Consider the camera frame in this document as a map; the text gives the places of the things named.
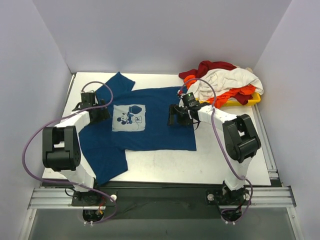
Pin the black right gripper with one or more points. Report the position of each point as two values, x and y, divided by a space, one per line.
176 116

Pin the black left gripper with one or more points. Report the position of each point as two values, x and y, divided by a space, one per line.
100 114

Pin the blue Mickey Mouse t-shirt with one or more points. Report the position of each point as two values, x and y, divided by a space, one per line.
138 122

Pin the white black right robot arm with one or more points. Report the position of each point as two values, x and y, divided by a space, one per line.
236 136

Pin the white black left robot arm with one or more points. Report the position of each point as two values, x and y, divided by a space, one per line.
61 150

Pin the orange t-shirt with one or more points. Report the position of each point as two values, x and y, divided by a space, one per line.
220 99

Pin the white t-shirt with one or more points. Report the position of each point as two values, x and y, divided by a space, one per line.
219 81

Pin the dark red t-shirt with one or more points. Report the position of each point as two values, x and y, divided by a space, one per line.
206 66

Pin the yellow plastic bin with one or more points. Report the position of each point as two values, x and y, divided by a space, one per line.
243 100

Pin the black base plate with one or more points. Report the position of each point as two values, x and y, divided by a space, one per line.
162 211

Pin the aluminium mounting rail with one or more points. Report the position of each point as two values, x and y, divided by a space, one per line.
261 197

